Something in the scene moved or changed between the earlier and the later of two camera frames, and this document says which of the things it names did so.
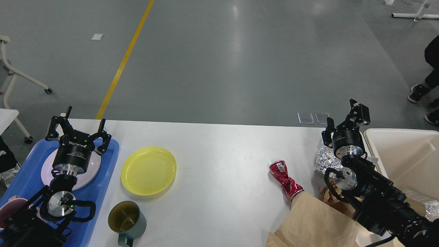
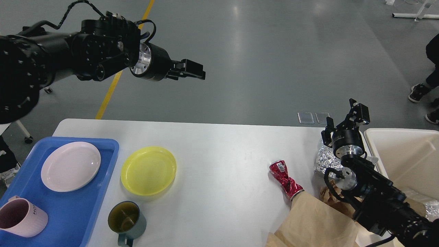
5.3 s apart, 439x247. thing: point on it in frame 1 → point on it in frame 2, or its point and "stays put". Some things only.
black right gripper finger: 359,115 stays put
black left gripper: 73,153 → 155,63
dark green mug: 125,218 stays put
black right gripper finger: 327,133 stays put
